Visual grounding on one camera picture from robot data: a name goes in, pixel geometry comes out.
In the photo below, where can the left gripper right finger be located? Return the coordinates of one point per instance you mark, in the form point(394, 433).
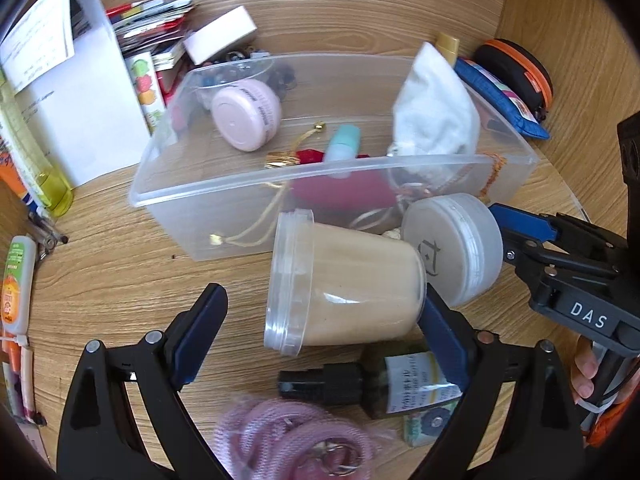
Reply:
point(516, 418)

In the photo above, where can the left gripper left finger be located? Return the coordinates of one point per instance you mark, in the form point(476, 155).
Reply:
point(99, 437)

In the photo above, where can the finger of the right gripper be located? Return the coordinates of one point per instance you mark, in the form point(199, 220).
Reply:
point(531, 259)
point(542, 227)

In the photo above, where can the frosted round container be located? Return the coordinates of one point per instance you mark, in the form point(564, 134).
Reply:
point(459, 242)

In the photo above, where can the blue Max staples box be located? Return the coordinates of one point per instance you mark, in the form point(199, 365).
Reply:
point(424, 428)

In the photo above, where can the white cloth pouch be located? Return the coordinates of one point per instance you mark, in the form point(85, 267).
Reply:
point(433, 113)

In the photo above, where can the dark green spray bottle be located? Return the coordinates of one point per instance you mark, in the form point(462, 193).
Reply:
point(390, 378)

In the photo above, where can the red velvet pouch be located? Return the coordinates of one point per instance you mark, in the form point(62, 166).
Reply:
point(366, 192)

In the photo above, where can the teal white tube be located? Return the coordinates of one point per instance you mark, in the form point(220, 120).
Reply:
point(344, 144)

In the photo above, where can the beige powder jar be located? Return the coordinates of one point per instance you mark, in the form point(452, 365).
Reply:
point(331, 286)

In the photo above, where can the pink round case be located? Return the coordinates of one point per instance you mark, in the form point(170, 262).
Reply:
point(247, 114)

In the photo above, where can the person right hand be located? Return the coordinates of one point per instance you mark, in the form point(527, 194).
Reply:
point(585, 366)

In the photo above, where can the pens and markers group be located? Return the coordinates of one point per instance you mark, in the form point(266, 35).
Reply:
point(18, 371)

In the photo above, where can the blue patchwork pencil pouch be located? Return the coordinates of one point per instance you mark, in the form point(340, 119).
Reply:
point(501, 98)

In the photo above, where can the black orange zip case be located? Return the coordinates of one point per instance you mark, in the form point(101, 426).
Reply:
point(514, 66)

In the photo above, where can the white orange lotion tube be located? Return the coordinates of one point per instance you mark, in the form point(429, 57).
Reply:
point(16, 289)

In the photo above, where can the clear plastic storage bin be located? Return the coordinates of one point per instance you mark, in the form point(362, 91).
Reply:
point(195, 184)

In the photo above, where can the yellow small lotion bottle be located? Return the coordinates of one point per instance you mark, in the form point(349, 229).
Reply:
point(448, 47)

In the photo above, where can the yellow green spray bottle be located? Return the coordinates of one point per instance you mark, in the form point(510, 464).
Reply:
point(43, 180)

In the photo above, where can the orange sunscreen tube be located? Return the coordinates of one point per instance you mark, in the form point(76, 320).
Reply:
point(12, 179)

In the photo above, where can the bowl of trinkets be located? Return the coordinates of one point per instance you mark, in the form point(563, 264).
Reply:
point(243, 64)

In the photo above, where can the fruit sticker sheet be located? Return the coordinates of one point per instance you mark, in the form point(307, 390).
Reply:
point(144, 79)

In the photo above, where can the white small box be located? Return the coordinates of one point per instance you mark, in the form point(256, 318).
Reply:
point(230, 30)

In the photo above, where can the white folded paper sheets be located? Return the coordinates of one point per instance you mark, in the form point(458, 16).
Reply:
point(73, 88)

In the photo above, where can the stack of books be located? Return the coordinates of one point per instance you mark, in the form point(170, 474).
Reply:
point(153, 27)

